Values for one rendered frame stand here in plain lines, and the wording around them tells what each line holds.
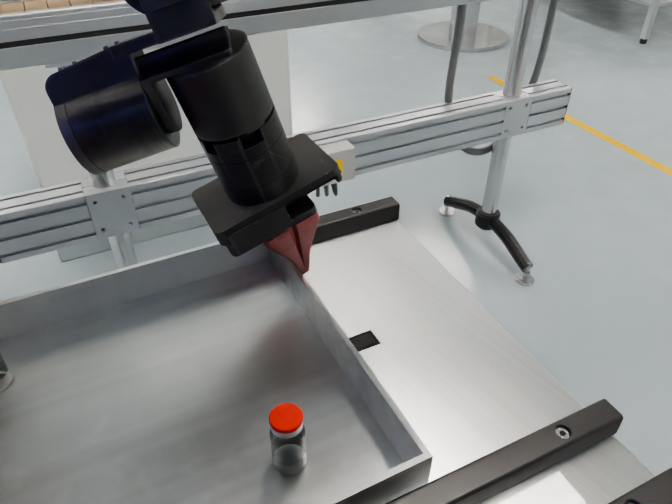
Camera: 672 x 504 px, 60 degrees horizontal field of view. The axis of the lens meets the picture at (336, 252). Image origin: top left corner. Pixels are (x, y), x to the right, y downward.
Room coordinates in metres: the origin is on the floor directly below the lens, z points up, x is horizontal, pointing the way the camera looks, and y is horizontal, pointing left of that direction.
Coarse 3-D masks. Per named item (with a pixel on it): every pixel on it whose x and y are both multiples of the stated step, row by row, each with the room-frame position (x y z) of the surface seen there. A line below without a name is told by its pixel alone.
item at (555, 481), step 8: (544, 480) 0.20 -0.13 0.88; (552, 480) 0.20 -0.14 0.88; (560, 480) 0.20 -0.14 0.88; (528, 488) 0.19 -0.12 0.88; (536, 488) 0.19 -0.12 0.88; (544, 488) 0.19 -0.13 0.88; (552, 488) 0.19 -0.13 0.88; (560, 488) 0.19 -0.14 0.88; (568, 488) 0.19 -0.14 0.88; (512, 496) 0.19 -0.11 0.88; (520, 496) 0.19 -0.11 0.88; (528, 496) 0.19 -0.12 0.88; (536, 496) 0.19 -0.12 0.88; (544, 496) 0.19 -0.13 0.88; (552, 496) 0.19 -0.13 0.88; (560, 496) 0.19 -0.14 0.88; (568, 496) 0.19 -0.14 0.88; (576, 496) 0.19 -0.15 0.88
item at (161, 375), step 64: (192, 256) 0.39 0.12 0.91; (256, 256) 0.42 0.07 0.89; (0, 320) 0.32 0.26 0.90; (64, 320) 0.34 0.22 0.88; (128, 320) 0.34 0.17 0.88; (192, 320) 0.34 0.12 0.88; (256, 320) 0.34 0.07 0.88; (320, 320) 0.32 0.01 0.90; (64, 384) 0.27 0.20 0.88; (128, 384) 0.27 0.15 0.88; (192, 384) 0.27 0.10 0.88; (256, 384) 0.27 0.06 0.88; (320, 384) 0.27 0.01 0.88; (0, 448) 0.22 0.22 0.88; (64, 448) 0.22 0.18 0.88; (128, 448) 0.22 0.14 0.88; (192, 448) 0.22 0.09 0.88; (256, 448) 0.22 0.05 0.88; (320, 448) 0.22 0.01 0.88; (384, 448) 0.22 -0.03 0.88
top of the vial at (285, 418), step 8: (280, 408) 0.22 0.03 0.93; (288, 408) 0.22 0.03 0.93; (296, 408) 0.22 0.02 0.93; (272, 416) 0.21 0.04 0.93; (280, 416) 0.21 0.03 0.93; (288, 416) 0.21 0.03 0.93; (296, 416) 0.21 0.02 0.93; (272, 424) 0.21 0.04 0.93; (280, 424) 0.21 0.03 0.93; (288, 424) 0.21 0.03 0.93; (296, 424) 0.21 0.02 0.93; (280, 432) 0.20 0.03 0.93; (288, 432) 0.20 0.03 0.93
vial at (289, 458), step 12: (276, 432) 0.20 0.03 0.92; (300, 432) 0.21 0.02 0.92; (276, 444) 0.20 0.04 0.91; (288, 444) 0.20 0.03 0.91; (300, 444) 0.20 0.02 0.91; (276, 456) 0.20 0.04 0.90; (288, 456) 0.20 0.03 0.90; (300, 456) 0.20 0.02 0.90; (276, 468) 0.20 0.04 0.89; (288, 468) 0.20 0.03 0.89; (300, 468) 0.20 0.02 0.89
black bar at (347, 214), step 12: (372, 204) 0.49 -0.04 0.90; (384, 204) 0.49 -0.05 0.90; (396, 204) 0.49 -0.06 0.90; (324, 216) 0.47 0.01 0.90; (336, 216) 0.47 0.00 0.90; (348, 216) 0.47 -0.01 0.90; (360, 216) 0.47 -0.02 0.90; (372, 216) 0.47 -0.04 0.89; (384, 216) 0.48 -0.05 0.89; (396, 216) 0.49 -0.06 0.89; (324, 228) 0.45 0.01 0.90; (336, 228) 0.46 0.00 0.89; (348, 228) 0.46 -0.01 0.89; (360, 228) 0.47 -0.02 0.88
